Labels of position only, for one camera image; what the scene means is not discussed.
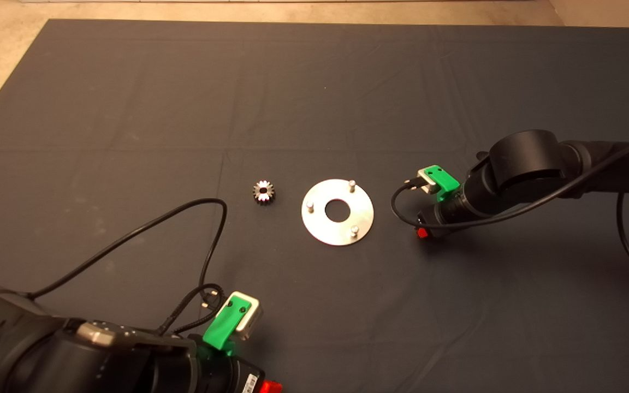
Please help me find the round metal carrier plate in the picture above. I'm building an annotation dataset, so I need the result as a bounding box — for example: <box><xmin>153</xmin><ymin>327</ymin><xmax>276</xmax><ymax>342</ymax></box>
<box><xmin>301</xmin><ymin>179</ymin><xmax>375</xmax><ymax>247</ymax></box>

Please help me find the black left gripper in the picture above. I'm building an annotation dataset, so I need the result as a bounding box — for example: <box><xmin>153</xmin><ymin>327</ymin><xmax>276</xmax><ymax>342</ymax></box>
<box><xmin>199</xmin><ymin>349</ymin><xmax>283</xmax><ymax>393</ymax></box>

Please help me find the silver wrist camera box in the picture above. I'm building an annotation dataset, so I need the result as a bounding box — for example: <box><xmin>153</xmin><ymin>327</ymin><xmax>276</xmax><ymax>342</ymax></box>
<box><xmin>417</xmin><ymin>168</ymin><xmax>440</xmax><ymax>194</ymax></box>
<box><xmin>227</xmin><ymin>291</ymin><xmax>264</xmax><ymax>340</ymax></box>

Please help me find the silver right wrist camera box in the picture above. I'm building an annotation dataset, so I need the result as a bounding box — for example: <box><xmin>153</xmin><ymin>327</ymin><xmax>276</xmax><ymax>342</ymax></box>
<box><xmin>417</xmin><ymin>168</ymin><xmax>440</xmax><ymax>194</ymax></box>

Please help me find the green right camera mount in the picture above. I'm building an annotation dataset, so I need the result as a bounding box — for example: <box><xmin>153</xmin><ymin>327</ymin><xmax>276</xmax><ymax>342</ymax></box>
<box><xmin>423</xmin><ymin>166</ymin><xmax>461</xmax><ymax>204</ymax></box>

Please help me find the green left camera mount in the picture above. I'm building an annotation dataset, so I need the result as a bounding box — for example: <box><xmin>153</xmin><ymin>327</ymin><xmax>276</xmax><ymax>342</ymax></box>
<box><xmin>203</xmin><ymin>297</ymin><xmax>251</xmax><ymax>355</ymax></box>

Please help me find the shiny steel planetary gear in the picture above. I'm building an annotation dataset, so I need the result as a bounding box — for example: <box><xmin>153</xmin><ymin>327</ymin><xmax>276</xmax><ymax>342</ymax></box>
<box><xmin>253</xmin><ymin>180</ymin><xmax>276</xmax><ymax>206</ymax></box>

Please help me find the smooth black right arm cable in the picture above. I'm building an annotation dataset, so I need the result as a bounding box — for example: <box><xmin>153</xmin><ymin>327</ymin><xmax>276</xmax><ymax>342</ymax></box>
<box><xmin>390</xmin><ymin>138</ymin><xmax>629</xmax><ymax>293</ymax></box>

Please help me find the black braided cable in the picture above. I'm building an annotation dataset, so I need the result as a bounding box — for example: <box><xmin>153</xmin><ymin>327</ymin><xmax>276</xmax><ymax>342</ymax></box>
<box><xmin>156</xmin><ymin>283</ymin><xmax>225</xmax><ymax>336</ymax></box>

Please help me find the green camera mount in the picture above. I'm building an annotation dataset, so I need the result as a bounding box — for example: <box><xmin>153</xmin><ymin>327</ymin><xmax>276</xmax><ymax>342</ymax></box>
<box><xmin>423</xmin><ymin>166</ymin><xmax>461</xmax><ymax>204</ymax></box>
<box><xmin>203</xmin><ymin>297</ymin><xmax>251</xmax><ymax>355</ymax></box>

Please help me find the dark grey table cloth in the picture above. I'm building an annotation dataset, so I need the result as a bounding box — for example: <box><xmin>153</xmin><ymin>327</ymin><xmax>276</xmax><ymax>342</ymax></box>
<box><xmin>0</xmin><ymin>19</ymin><xmax>629</xmax><ymax>393</ymax></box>

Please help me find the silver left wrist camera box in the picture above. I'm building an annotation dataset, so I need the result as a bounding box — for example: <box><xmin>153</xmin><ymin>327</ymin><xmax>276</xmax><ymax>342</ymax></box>
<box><xmin>227</xmin><ymin>291</ymin><xmax>264</xmax><ymax>340</ymax></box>

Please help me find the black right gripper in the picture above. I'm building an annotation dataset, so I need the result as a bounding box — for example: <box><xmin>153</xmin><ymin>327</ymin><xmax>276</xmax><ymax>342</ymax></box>
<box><xmin>415</xmin><ymin>194</ymin><xmax>471</xmax><ymax>239</ymax></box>

